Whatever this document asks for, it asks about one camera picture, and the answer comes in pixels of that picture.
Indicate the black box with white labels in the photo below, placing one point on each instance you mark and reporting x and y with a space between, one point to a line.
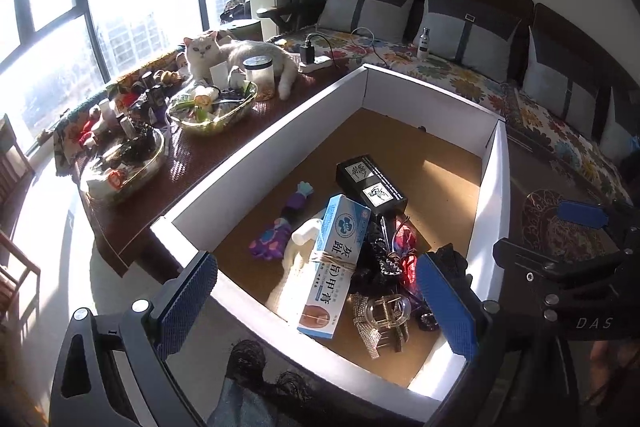
370 184

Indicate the clear plastic hair clip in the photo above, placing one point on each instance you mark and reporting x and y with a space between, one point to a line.
387 312

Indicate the red packet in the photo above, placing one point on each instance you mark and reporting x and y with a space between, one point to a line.
407 234

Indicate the brown side table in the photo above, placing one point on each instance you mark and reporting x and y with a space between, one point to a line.
200 167

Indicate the silver rhinestone bow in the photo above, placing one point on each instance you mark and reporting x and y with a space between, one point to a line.
367 342

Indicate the small white card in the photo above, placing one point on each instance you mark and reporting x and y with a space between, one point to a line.
218 76

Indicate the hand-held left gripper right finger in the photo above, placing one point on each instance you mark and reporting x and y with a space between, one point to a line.
447 307

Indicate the blue and white carton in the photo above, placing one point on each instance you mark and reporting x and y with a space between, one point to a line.
332 267

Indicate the small white bottle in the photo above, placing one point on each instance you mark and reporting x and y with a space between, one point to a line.
423 44

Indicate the black charger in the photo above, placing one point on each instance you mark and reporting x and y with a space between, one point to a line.
307 54

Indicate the green container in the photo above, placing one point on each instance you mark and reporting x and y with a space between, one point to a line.
247 29

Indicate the wooden chair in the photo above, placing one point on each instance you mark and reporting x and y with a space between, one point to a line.
10 167

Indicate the white power strip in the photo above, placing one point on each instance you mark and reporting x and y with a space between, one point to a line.
315 65

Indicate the black scrunchie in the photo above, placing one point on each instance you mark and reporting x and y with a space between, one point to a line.
372 267

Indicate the person's right hand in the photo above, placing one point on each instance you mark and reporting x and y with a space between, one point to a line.
607 354

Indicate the white tube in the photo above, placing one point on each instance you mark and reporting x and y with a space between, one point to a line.
306 234

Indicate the glass jar with dark lid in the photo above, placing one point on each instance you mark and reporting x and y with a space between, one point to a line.
259 79

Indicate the grey sofa pillow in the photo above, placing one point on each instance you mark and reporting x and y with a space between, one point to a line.
370 14
622 132
470 37
555 87

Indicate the white cat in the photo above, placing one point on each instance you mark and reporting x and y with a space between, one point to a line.
205 52

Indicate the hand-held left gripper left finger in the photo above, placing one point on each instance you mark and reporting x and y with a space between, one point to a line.
190 302

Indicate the purple paw toy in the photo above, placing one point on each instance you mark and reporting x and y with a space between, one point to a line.
272 241

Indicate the white cardboard box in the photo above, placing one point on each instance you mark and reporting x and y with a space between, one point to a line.
415 92

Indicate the glass bowl with trinkets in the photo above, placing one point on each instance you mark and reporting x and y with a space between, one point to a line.
125 187
215 122

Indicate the cream knitted glove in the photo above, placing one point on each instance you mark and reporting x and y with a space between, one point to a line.
292 279

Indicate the dark window frame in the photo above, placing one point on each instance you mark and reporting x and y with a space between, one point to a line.
97 37

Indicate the dark wooden sofa armrest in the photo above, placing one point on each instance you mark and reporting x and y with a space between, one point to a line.
275 12

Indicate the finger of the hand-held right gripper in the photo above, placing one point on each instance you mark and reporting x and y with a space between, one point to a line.
582 214
540 264

